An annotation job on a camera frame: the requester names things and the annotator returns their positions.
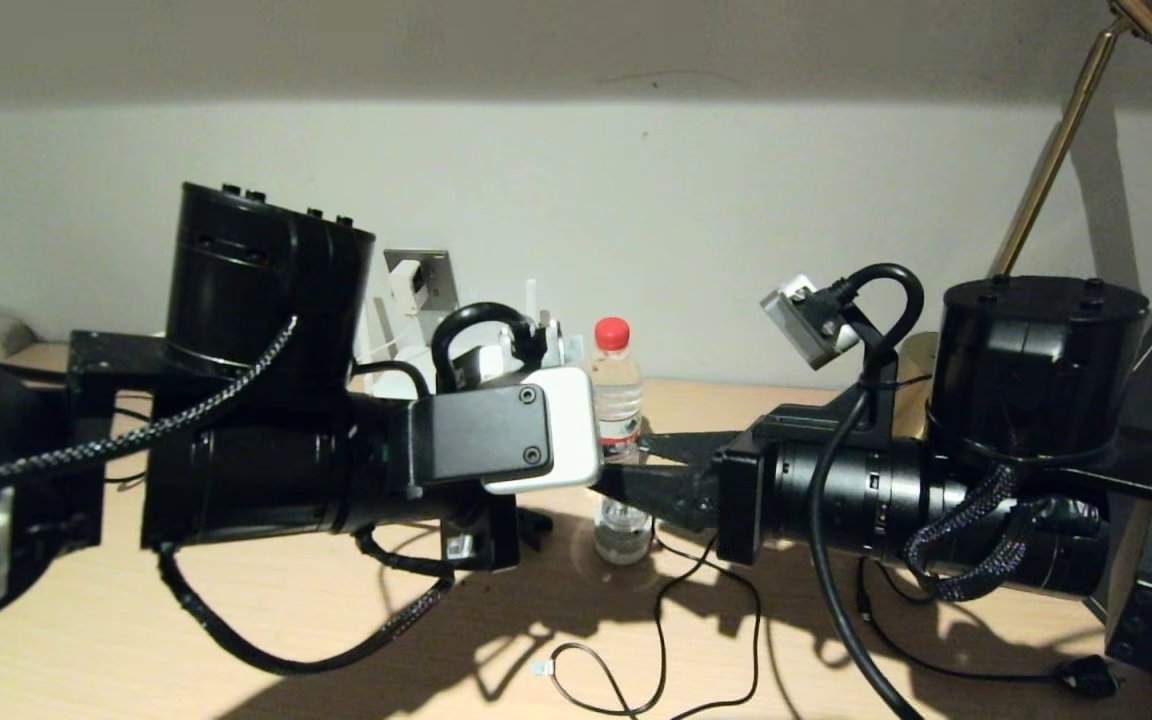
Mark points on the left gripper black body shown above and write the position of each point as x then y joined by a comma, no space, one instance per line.
486,535

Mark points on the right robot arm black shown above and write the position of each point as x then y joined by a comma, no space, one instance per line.
1036,400

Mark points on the small black clip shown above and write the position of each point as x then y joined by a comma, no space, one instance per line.
539,525

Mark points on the brass desk lamp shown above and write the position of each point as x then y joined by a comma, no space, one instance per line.
1051,160

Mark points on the small glass dome white base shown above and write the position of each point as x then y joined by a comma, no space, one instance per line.
621,540

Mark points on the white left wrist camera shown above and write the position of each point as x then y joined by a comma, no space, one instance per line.
516,430

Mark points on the white power adapter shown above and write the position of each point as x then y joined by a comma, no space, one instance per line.
406,285

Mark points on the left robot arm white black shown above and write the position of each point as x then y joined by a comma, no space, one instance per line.
236,470

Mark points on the water bottle red cap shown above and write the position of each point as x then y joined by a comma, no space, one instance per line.
616,400

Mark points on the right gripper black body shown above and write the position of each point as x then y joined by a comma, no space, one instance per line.
744,505

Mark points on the white router with antennas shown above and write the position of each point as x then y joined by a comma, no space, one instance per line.
532,300

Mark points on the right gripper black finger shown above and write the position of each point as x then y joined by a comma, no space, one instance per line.
656,495
696,445

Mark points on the grey wall socket plate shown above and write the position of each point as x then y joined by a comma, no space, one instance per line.
441,270

